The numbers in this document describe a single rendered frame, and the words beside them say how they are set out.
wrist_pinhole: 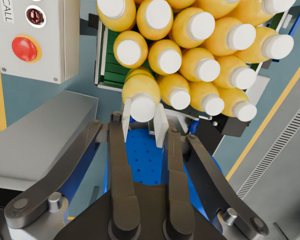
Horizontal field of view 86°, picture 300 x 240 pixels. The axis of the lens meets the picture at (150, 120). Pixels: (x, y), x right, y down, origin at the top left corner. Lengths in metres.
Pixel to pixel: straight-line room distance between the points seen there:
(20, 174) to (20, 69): 0.50
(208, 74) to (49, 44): 0.27
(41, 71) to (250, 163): 2.21
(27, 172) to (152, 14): 0.70
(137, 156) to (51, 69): 0.24
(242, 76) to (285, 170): 2.38
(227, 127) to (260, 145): 1.67
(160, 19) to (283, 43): 0.21
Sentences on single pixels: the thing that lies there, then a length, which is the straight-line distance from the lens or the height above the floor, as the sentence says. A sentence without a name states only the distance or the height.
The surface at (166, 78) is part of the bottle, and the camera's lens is 0.37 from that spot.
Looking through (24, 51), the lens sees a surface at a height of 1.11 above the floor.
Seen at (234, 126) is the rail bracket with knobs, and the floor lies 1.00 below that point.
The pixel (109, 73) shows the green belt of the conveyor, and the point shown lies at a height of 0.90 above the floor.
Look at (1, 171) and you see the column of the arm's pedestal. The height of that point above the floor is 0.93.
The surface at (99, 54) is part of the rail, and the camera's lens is 0.43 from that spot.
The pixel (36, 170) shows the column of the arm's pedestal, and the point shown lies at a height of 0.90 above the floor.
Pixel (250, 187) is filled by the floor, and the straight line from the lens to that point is 2.62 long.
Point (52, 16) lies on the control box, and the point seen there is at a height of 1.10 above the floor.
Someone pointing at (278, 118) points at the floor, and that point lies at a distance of 2.11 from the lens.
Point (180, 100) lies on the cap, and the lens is 0.32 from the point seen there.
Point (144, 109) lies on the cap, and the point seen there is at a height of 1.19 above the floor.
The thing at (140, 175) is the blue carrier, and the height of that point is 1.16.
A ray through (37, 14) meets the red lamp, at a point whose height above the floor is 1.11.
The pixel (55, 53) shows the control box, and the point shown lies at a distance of 0.33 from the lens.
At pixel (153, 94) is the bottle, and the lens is 0.26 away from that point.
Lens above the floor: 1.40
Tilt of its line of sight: 63 degrees down
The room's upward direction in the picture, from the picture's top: 173 degrees clockwise
